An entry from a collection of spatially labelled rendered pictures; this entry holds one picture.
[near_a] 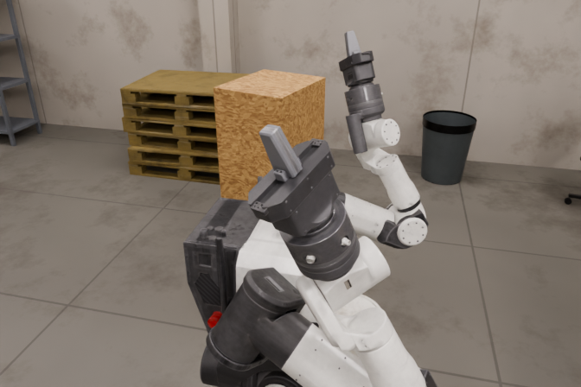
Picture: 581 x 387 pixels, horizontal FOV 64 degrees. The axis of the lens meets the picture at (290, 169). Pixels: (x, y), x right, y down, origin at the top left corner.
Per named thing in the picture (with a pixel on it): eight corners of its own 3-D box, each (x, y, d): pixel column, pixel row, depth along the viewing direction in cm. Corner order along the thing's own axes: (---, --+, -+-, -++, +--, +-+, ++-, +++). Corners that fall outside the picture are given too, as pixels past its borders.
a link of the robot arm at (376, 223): (412, 263, 121) (335, 234, 116) (397, 241, 133) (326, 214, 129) (433, 225, 118) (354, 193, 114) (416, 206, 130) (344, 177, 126)
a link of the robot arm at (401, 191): (409, 168, 114) (441, 230, 120) (397, 157, 124) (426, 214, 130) (371, 189, 115) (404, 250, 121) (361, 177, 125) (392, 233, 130)
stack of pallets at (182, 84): (271, 154, 489) (270, 73, 454) (247, 187, 417) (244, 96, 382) (168, 144, 514) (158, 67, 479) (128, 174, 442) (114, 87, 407)
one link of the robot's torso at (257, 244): (181, 381, 101) (163, 241, 86) (234, 283, 131) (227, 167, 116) (318, 409, 94) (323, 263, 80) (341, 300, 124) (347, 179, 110)
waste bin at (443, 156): (466, 170, 452) (476, 112, 428) (466, 190, 412) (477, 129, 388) (418, 164, 465) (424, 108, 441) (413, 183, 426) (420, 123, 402)
